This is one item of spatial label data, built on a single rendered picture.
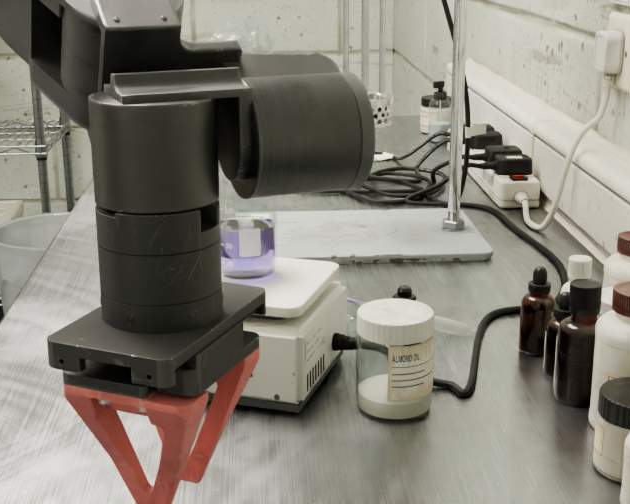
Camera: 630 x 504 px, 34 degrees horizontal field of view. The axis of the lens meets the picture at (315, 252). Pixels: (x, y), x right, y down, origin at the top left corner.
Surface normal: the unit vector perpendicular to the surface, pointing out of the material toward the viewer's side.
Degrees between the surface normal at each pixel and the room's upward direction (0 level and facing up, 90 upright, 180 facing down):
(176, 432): 111
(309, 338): 90
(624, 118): 90
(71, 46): 101
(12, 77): 90
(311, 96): 44
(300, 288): 0
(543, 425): 0
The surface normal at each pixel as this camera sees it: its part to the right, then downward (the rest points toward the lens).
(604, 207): -1.00, 0.03
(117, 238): -0.50, 0.26
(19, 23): -0.70, 0.40
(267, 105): 0.29, -0.41
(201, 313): 0.71, 0.21
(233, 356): 0.92, 0.11
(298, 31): 0.06, 0.29
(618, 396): 0.00, -0.96
